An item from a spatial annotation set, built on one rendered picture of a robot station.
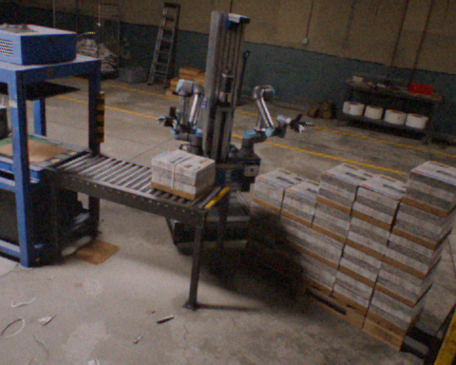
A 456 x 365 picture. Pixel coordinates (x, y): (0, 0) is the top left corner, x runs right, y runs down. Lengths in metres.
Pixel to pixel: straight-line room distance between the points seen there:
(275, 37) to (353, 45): 1.68
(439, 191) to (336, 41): 7.23
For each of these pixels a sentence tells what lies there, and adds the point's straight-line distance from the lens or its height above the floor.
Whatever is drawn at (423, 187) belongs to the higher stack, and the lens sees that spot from 3.05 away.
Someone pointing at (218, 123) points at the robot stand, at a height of 1.10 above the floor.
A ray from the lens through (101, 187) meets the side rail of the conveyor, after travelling 3.37.
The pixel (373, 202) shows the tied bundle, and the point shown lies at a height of 0.99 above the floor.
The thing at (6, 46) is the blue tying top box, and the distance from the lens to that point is 3.59.
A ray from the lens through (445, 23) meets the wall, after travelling 9.90.
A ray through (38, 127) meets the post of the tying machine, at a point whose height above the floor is 0.83.
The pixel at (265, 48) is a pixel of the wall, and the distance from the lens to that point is 10.25.
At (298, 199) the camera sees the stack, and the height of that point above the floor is 0.79.
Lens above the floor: 2.16
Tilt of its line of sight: 23 degrees down
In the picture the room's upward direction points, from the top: 7 degrees clockwise
